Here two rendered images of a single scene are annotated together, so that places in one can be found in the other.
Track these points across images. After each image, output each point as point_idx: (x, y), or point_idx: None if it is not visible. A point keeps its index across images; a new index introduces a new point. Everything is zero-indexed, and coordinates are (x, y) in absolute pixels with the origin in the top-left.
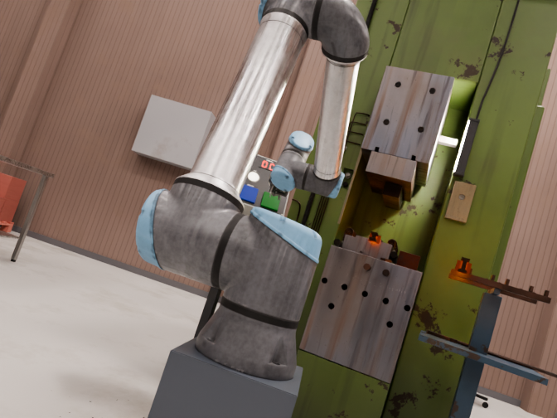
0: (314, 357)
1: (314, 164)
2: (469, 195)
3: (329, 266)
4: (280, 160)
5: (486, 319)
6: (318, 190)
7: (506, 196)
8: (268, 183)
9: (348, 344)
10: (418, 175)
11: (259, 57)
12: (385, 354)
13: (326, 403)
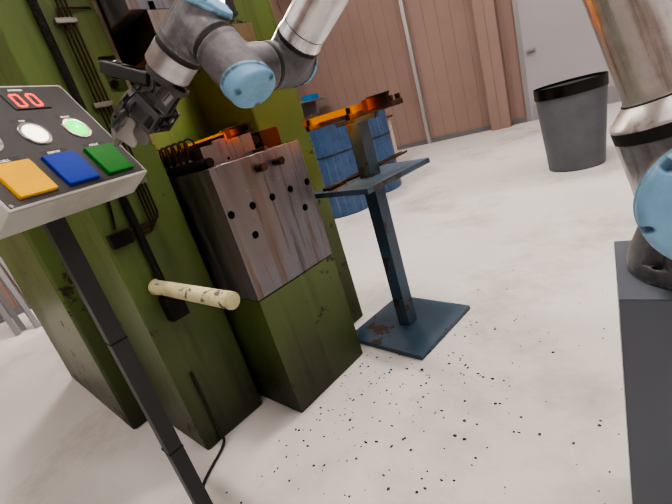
0: (276, 294)
1: (300, 34)
2: (252, 37)
3: (224, 196)
4: (231, 51)
5: (368, 144)
6: (297, 79)
7: (273, 25)
8: (69, 131)
9: (291, 254)
10: None
11: None
12: (317, 235)
13: (308, 316)
